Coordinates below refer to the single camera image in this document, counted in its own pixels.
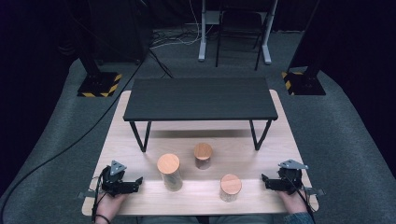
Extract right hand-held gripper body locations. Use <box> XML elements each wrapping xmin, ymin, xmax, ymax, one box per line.
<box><xmin>277</xmin><ymin>159</ymin><xmax>309</xmax><ymax>196</ymax></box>

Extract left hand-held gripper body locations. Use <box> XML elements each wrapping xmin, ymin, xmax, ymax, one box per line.
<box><xmin>100</xmin><ymin>160</ymin><xmax>129</xmax><ymax>198</ymax></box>

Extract tall wooden-lid jar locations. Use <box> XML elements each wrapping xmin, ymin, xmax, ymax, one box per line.
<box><xmin>156</xmin><ymin>153</ymin><xmax>184</xmax><ymax>192</ymax></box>

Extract black shelf with metal legs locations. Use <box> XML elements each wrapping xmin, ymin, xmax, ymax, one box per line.
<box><xmin>122</xmin><ymin>77</ymin><xmax>279</xmax><ymax>153</ymax></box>

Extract person's right hand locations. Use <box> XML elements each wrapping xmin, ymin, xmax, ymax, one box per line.
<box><xmin>277</xmin><ymin>190</ymin><xmax>307</xmax><ymax>216</ymax></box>

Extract person's left hand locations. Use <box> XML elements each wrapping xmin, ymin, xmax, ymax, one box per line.
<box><xmin>94</xmin><ymin>193</ymin><xmax>127</xmax><ymax>220</ymax></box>

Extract grey tape strip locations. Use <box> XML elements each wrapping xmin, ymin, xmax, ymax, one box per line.
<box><xmin>303</xmin><ymin>187</ymin><xmax>326</xmax><ymax>197</ymax></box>
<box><xmin>77</xmin><ymin>190</ymin><xmax>98</xmax><ymax>200</ymax></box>

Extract black stand with striped base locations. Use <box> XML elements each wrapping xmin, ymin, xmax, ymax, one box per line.
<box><xmin>74</xmin><ymin>40</ymin><xmax>123</xmax><ymax>98</ymax></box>
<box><xmin>281</xmin><ymin>0</ymin><xmax>331</xmax><ymax>96</ymax></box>

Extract black chair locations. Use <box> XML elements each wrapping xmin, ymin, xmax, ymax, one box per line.
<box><xmin>215</xmin><ymin>6</ymin><xmax>270</xmax><ymax>71</ymax></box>

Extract grey box under desk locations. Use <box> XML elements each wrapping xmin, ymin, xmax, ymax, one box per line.
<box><xmin>205</xmin><ymin>10</ymin><xmax>220</xmax><ymax>26</ymax></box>

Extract right hand-held gripper cable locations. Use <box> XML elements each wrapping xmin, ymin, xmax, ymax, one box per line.
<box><xmin>281</xmin><ymin>174</ymin><xmax>317</xmax><ymax>224</ymax></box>

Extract hand-held gripper cable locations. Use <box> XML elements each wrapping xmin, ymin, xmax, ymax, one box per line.
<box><xmin>91</xmin><ymin>175</ymin><xmax>106</xmax><ymax>223</ymax></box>
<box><xmin>281</xmin><ymin>174</ymin><xmax>317</xmax><ymax>224</ymax></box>

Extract left hand-held gripper cable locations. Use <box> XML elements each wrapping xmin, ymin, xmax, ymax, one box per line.
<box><xmin>91</xmin><ymin>175</ymin><xmax>106</xmax><ymax>223</ymax></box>

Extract long black floor cable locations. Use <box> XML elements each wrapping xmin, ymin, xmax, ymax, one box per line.
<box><xmin>0</xmin><ymin>46</ymin><xmax>150</xmax><ymax>218</ymax></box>

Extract thin black cable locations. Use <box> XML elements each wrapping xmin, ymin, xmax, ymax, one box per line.
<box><xmin>148</xmin><ymin>48</ymin><xmax>175</xmax><ymax>79</ymax></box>

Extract bundle of black floor cables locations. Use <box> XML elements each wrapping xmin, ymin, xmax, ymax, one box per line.
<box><xmin>150</xmin><ymin>27</ymin><xmax>204</xmax><ymax>50</ymax></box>

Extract white desk frame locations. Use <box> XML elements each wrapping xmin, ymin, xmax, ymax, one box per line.
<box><xmin>198</xmin><ymin>0</ymin><xmax>279</xmax><ymax>65</ymax></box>

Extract white floor cable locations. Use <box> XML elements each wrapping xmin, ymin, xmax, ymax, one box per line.
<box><xmin>152</xmin><ymin>0</ymin><xmax>216</xmax><ymax>49</ymax></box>

